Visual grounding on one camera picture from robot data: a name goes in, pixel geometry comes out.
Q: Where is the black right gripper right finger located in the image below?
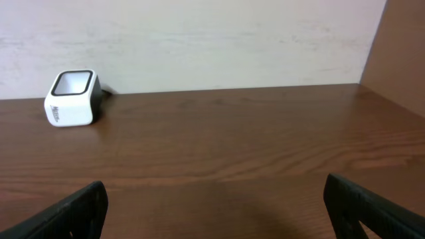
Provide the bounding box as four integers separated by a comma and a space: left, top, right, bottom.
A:
323, 174, 424, 239

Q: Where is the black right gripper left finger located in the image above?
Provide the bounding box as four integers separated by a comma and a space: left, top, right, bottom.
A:
1, 181, 108, 239

